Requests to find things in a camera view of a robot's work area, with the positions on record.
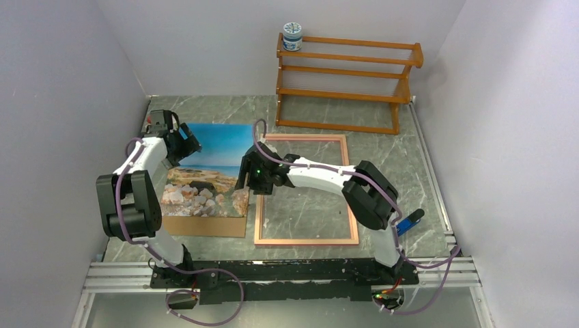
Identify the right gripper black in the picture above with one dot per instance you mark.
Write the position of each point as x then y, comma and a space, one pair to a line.
247, 167

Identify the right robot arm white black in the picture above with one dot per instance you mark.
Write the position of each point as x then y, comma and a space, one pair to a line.
369, 195

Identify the clear frame glazing sheet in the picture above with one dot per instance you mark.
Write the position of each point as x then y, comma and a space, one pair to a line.
306, 213

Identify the blue black handled tool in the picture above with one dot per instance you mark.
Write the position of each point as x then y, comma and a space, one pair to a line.
409, 222

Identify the landscape beach photo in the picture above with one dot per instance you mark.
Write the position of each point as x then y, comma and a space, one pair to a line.
204, 183

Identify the blue white lidded jar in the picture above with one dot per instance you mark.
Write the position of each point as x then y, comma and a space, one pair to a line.
292, 36

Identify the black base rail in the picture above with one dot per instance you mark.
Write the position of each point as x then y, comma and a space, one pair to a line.
274, 280

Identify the aluminium extrusion rail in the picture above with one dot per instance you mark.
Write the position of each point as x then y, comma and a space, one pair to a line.
111, 278

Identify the orange wooden rack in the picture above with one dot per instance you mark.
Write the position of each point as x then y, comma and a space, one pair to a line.
346, 69

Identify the brown frame backing board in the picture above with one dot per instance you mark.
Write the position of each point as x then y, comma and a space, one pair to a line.
230, 227

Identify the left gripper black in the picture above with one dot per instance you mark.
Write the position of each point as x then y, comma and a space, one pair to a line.
189, 145

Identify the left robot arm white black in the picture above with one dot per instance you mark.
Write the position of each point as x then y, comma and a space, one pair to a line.
129, 206

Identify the pink wooden picture frame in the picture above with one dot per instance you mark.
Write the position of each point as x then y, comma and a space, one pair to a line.
259, 240

